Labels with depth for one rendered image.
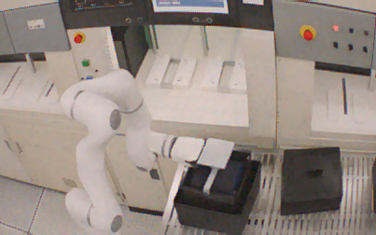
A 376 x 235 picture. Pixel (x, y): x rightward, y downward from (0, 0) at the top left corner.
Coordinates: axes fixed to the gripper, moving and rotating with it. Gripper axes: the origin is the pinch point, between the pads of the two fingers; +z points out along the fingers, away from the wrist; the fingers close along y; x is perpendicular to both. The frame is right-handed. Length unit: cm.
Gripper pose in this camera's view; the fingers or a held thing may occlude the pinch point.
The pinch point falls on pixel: (215, 156)
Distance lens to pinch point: 173.0
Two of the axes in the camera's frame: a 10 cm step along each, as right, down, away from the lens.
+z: 9.3, 1.7, -3.2
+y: -3.5, 6.9, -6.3
